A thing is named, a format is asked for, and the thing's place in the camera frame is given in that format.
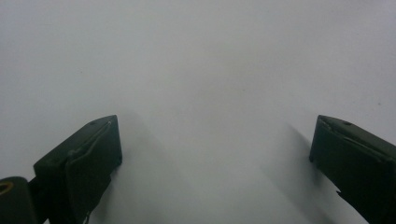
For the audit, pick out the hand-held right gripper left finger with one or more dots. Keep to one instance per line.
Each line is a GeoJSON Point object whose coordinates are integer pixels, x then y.
{"type": "Point", "coordinates": [81, 165]}

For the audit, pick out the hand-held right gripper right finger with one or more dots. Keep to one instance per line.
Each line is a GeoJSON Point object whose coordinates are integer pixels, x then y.
{"type": "Point", "coordinates": [355, 161]}

